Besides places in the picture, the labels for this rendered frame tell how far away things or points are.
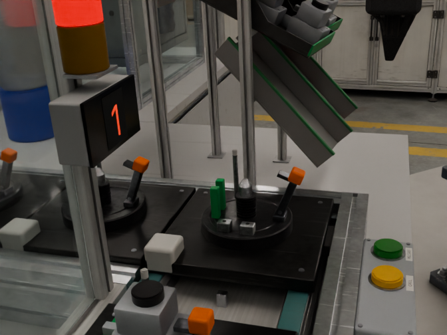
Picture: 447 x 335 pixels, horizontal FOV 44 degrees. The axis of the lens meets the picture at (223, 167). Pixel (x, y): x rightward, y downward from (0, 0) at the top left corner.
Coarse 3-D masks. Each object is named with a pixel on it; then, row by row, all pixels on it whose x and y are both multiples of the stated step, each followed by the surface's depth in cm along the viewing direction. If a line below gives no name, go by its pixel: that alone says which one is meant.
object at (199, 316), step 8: (192, 312) 50; (200, 312) 50; (208, 312) 50; (176, 320) 51; (184, 320) 51; (192, 320) 49; (200, 320) 49; (208, 320) 49; (176, 328) 50; (184, 328) 50; (192, 328) 49; (200, 328) 49; (208, 328) 49
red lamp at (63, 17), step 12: (60, 0) 55; (72, 0) 55; (84, 0) 55; (96, 0) 56; (60, 12) 56; (72, 12) 55; (84, 12) 56; (96, 12) 57; (60, 24) 56; (72, 24) 56; (84, 24) 56
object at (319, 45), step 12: (204, 0) 96; (216, 0) 95; (228, 0) 94; (252, 0) 93; (288, 0) 103; (228, 12) 95; (252, 12) 93; (288, 12) 104; (252, 24) 94; (264, 24) 93; (276, 36) 93; (288, 36) 92; (300, 48) 92; (312, 48) 91
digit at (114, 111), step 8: (120, 88) 62; (112, 96) 61; (120, 96) 62; (104, 104) 59; (112, 104) 61; (120, 104) 63; (104, 112) 59; (112, 112) 61; (120, 112) 63; (104, 120) 59; (112, 120) 61; (120, 120) 63; (112, 128) 61; (120, 128) 63; (112, 136) 61; (120, 136) 63; (112, 144) 61
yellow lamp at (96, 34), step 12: (96, 24) 57; (60, 36) 57; (72, 36) 56; (84, 36) 56; (96, 36) 57; (60, 48) 58; (72, 48) 57; (84, 48) 57; (96, 48) 58; (72, 60) 57; (84, 60) 57; (96, 60) 58; (108, 60) 60; (72, 72) 58; (84, 72) 58
